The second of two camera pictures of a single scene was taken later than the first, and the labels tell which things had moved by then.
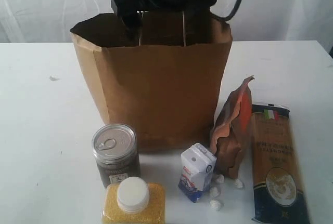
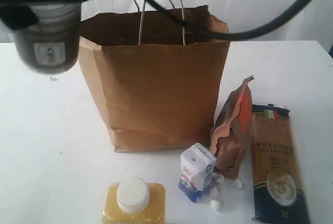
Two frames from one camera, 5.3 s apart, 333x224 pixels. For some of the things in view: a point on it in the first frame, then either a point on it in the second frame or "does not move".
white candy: (238, 183) does not move
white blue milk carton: (197, 163) does not move
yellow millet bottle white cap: (133, 200) does not move
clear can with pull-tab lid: (114, 145) → (52, 45)
